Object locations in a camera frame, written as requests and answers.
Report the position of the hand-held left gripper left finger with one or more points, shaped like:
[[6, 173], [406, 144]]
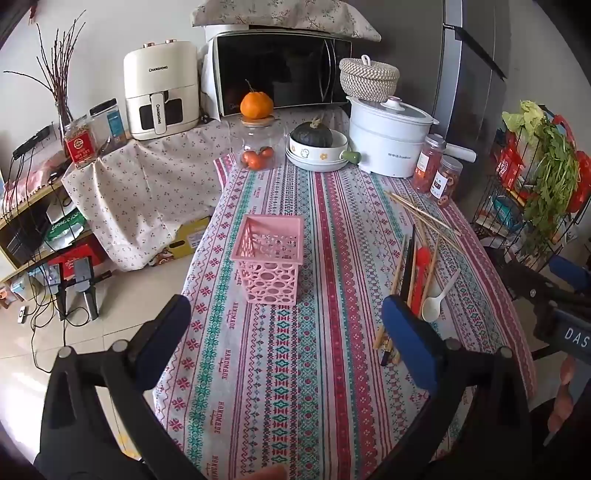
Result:
[[161, 341]]

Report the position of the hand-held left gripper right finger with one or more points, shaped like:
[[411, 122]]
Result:
[[411, 341]]

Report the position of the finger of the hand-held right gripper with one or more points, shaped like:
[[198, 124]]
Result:
[[570, 273], [526, 286]]

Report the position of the white plastic spoon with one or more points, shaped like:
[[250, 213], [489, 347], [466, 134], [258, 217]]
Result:
[[433, 309]]

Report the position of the black chopstick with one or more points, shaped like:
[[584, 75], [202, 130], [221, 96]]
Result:
[[412, 258], [408, 277]]

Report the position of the pink plastic utensil basket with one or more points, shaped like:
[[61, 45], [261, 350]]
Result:
[[270, 277]]

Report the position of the person's right hand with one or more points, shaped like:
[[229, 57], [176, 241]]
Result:
[[561, 406]]

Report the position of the red plastic spoon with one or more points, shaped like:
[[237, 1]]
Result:
[[421, 281]]

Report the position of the dark leafy greens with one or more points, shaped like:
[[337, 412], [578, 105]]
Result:
[[554, 184]]

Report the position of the red plastic bag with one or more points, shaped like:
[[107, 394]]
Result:
[[582, 180]]

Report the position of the grey device on stand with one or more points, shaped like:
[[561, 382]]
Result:
[[57, 281], [85, 277]]

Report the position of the yellow cardboard box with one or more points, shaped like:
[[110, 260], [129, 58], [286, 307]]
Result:
[[189, 235]]

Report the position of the thin bamboo chopstick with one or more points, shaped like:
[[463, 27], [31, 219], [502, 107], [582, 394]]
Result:
[[425, 214], [431, 229]]

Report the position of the red box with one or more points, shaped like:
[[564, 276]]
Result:
[[78, 256]]

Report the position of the red snack packet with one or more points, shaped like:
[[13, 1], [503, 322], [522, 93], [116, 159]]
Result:
[[510, 161]]

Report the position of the patterned striped tablecloth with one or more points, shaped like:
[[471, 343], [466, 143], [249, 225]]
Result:
[[286, 369]]

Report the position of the short jar of red snacks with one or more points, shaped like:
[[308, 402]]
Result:
[[445, 184]]

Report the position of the green and white bag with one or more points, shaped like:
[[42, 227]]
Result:
[[64, 228]]

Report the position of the tall jar of red snacks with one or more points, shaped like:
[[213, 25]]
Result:
[[427, 166]]

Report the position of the floral cabinet cloth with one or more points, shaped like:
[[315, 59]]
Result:
[[152, 184]]

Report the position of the pale green lettuce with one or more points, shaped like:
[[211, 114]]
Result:
[[524, 115]]

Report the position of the wooden shelf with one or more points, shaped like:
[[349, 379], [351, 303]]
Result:
[[18, 210]]

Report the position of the white electric cooking pot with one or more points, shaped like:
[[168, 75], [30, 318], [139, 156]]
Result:
[[388, 143]]

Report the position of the small orange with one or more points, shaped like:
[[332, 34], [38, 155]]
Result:
[[251, 160], [266, 154]]

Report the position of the pink cloth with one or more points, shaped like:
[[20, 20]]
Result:
[[39, 177]]

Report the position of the white floral bowl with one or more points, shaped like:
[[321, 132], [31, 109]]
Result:
[[339, 145]]

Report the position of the red label jar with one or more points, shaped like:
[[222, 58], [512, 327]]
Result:
[[79, 145]]

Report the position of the black lid clear jar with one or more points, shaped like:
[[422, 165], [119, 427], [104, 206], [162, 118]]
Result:
[[111, 124]]

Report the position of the grey refrigerator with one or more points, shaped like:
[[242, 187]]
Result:
[[466, 69]]

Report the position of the glass jar with wooden lid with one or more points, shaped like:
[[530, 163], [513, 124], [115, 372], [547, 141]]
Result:
[[258, 136]]

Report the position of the black power plug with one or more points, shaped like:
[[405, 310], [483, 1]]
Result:
[[205, 118]]

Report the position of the dark green squash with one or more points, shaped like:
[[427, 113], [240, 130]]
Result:
[[311, 134]]

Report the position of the black power strip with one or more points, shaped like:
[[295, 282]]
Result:
[[30, 143]]

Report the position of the glass vase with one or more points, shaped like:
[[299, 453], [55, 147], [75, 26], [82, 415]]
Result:
[[64, 115]]

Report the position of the large orange with stem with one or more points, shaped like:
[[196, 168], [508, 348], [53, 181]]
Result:
[[256, 105]]

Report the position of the woven lidded basket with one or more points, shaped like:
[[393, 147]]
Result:
[[369, 81]]

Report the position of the cream air fryer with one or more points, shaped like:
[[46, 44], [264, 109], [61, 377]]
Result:
[[161, 78]]

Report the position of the bundle of dry twigs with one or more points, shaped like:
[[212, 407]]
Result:
[[57, 69]]

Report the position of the black and white microwave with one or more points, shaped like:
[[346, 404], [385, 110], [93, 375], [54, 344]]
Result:
[[277, 69]]

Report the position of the floral microwave cover cloth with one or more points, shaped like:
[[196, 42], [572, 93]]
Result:
[[286, 16]]

